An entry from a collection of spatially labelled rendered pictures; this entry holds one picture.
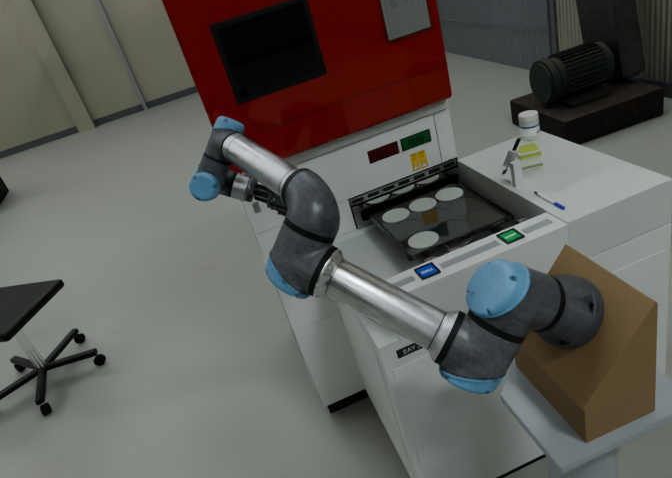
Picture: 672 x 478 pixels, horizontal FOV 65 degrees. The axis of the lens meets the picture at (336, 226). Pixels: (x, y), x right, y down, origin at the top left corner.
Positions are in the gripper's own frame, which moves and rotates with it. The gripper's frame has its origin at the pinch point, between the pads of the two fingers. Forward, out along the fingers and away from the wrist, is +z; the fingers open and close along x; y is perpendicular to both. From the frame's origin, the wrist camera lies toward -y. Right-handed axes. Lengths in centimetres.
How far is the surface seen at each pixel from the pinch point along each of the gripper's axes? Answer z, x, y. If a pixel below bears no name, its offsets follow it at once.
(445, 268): 37.6, -6.5, 10.8
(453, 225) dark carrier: 44.5, 9.3, -17.5
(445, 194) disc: 44, 22, -37
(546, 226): 63, 13, 9
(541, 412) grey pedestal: 58, -32, 40
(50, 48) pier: -510, 209, -775
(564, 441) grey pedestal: 60, -35, 47
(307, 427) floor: 24, -86, -86
